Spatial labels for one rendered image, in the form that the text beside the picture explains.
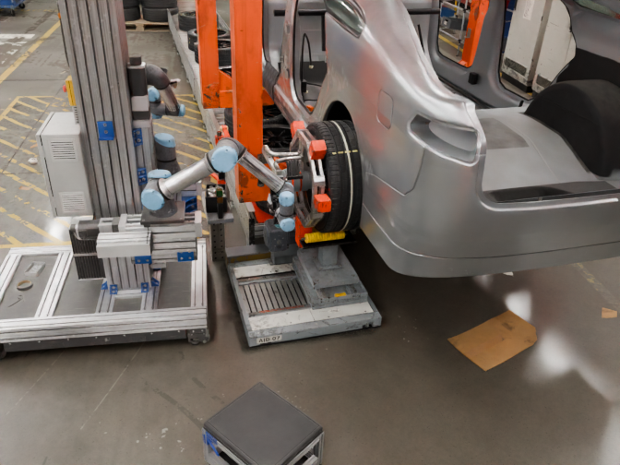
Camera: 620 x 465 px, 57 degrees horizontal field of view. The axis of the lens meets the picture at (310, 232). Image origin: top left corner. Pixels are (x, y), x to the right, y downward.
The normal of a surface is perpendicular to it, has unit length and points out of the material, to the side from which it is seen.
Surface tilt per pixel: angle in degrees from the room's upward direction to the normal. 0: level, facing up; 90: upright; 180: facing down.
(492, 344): 1
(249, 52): 90
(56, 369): 0
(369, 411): 0
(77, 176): 90
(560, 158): 22
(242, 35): 90
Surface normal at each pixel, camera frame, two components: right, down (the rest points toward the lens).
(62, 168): 0.16, 0.51
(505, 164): 0.14, -0.61
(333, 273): 0.04, -0.86
